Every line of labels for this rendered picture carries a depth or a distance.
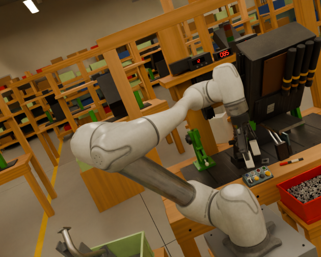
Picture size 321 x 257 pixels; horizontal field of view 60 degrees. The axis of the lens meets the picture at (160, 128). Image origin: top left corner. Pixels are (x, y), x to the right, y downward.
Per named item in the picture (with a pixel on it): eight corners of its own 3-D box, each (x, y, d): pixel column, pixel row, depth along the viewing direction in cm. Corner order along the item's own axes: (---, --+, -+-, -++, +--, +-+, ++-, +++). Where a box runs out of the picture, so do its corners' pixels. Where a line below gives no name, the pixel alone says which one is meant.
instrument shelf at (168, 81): (290, 39, 187) (289, 32, 185) (166, 88, 181) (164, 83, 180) (270, 40, 210) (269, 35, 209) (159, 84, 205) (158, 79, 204)
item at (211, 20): (280, 47, 951) (265, -22, 884) (198, 83, 894) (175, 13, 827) (270, 48, 1002) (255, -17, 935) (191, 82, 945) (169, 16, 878)
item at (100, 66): (153, 103, 867) (126, 31, 800) (60, 144, 814) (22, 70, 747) (149, 101, 918) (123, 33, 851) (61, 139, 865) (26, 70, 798)
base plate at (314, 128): (359, 129, 173) (359, 126, 172) (196, 199, 167) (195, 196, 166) (313, 114, 213) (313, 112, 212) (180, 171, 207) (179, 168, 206)
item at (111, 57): (331, 104, 218) (308, -28, 189) (155, 178, 210) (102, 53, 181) (323, 102, 227) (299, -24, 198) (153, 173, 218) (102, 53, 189)
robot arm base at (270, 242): (291, 238, 113) (288, 227, 111) (248, 268, 107) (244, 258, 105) (260, 217, 129) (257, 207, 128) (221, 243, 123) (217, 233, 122)
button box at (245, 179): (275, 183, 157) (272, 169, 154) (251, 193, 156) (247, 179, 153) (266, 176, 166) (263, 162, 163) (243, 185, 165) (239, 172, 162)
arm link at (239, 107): (220, 106, 113) (225, 120, 114) (242, 99, 109) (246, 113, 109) (226, 101, 121) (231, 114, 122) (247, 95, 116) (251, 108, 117)
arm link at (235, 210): (256, 253, 105) (241, 206, 98) (216, 239, 118) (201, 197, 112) (274, 224, 115) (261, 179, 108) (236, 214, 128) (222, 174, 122)
